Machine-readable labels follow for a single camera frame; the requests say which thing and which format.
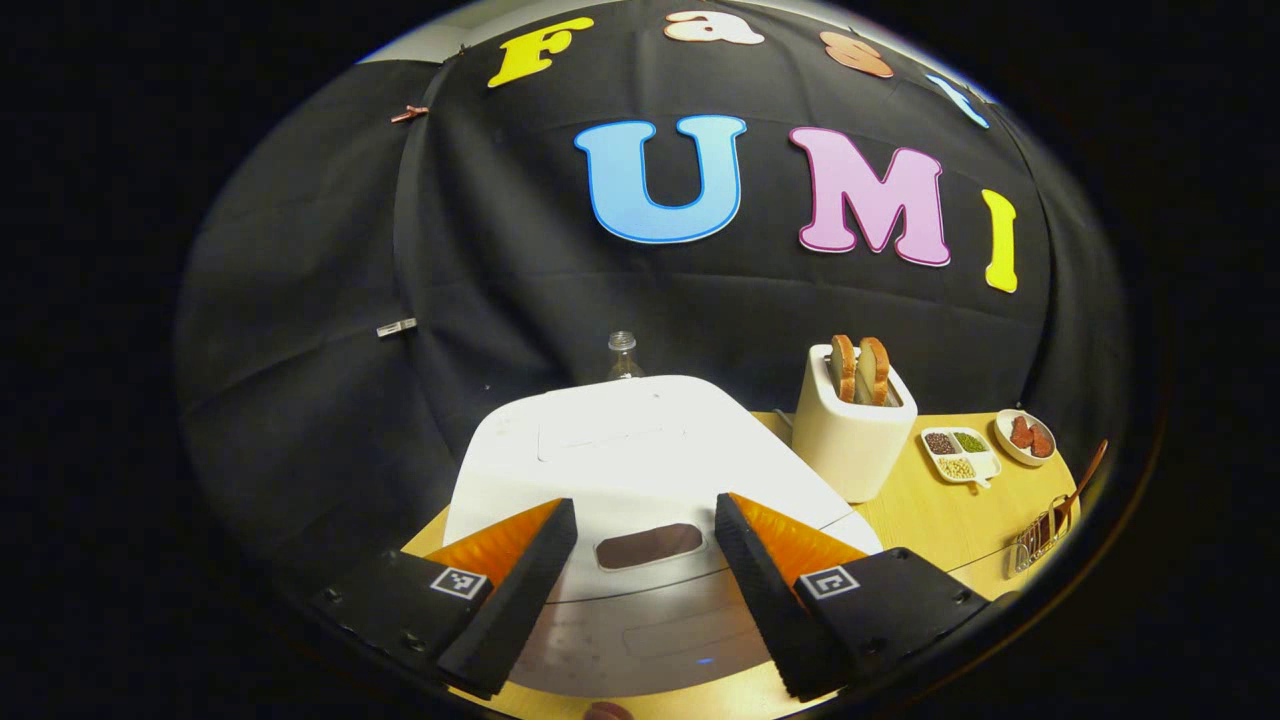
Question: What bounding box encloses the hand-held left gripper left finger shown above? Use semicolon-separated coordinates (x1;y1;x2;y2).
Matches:
308;497;579;701

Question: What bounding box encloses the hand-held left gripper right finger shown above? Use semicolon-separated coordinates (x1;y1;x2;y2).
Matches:
714;492;1001;701

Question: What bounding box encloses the white rice cooker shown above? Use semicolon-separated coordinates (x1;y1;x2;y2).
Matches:
443;375;886;699

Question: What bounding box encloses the metal wire chopstick holder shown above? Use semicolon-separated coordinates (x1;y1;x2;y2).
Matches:
1013;495;1076;574

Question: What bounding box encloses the brown wooden spoon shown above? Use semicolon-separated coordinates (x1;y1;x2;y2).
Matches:
1040;438;1109;531

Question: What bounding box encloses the white toaster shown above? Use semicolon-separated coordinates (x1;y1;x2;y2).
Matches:
791;343;919;504

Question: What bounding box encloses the bread slice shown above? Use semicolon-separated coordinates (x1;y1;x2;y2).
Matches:
856;337;892;407
830;334;859;404

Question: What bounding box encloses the white divided dish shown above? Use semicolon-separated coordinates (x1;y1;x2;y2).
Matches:
920;427;1003;490

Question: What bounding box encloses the small glass bottle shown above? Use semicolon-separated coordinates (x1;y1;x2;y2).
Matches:
606;331;646;383

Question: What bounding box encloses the white round plate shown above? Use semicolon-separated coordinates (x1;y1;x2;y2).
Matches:
994;408;1058;468

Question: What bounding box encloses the black backdrop cloth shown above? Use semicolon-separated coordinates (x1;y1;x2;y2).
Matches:
175;0;1131;591

